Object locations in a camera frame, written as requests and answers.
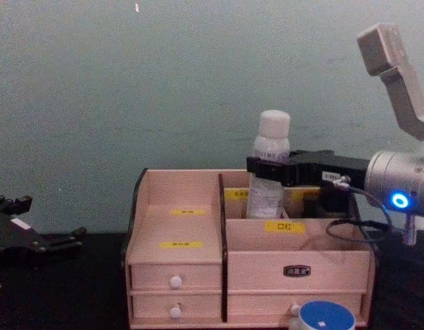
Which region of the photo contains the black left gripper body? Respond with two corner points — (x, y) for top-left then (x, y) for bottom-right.
(0, 206), (39, 269)

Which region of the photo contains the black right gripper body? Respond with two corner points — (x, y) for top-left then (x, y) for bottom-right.
(290, 153), (370, 190)

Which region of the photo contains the white plastic bottle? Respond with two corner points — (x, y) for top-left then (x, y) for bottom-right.
(246, 109), (291, 220)

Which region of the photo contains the black table cloth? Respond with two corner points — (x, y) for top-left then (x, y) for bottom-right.
(0, 229), (424, 330)

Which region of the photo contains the pale wooden desk organizer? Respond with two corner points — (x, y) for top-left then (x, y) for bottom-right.
(121, 167), (377, 330)

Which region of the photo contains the small wooden drawer white knob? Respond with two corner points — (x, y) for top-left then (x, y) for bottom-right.
(130, 263), (223, 290)
(131, 293), (223, 320)

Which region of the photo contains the wide wooden drawer white knob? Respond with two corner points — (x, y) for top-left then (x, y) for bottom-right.
(228, 292), (366, 325)

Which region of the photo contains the white jar blue lid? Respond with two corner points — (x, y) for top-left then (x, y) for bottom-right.
(288, 300), (357, 330)

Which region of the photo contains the thin dark right gripper cable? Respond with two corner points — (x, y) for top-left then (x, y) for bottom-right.
(325, 174), (394, 245)

